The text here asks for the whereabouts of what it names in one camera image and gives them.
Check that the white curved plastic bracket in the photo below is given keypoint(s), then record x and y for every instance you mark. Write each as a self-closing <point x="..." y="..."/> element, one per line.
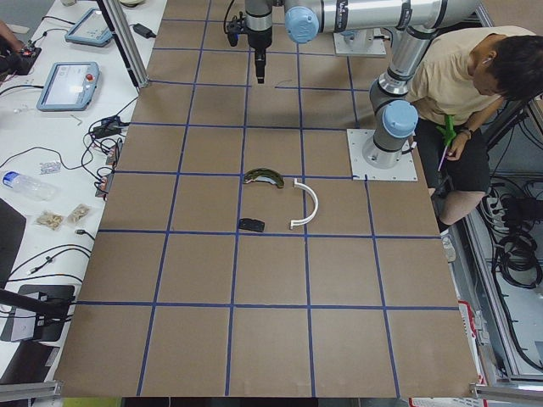
<point x="311" y="204"/>

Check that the olive brake shoe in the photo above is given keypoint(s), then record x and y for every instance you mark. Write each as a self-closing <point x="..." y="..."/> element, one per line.
<point x="265" y="175"/>

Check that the black camera stand base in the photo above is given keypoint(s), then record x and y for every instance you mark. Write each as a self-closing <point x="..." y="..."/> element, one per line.
<point x="36" y="313"/>

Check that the near teach pendant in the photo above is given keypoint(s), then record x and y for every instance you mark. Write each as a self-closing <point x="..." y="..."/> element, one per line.
<point x="69" y="87"/>

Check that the black brake pad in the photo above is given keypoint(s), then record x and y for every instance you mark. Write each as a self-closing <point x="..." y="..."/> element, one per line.
<point x="249" y="224"/>

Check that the teach pendant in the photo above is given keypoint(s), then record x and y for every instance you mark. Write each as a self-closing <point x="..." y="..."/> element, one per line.
<point x="91" y="29"/>
<point x="69" y="87"/>

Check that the plastic water bottle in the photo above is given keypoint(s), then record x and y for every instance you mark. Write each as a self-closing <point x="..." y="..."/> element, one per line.
<point x="28" y="186"/>

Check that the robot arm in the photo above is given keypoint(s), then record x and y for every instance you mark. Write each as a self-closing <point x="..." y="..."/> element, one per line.
<point x="417" y="23"/>

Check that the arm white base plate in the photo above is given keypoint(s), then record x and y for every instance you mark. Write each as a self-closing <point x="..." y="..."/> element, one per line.
<point x="366" y="43"/>
<point x="369" y="163"/>

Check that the far teach pendant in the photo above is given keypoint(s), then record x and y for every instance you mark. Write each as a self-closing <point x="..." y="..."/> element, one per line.
<point x="91" y="29"/>

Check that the seated person beige shirt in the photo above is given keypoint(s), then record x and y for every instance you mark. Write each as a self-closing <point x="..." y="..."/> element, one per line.
<point x="463" y="79"/>

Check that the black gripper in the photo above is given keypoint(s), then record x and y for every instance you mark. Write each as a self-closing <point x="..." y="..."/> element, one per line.
<point x="258" y="39"/>

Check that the aluminium frame post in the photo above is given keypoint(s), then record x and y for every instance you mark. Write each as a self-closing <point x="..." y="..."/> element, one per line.
<point x="117" y="23"/>

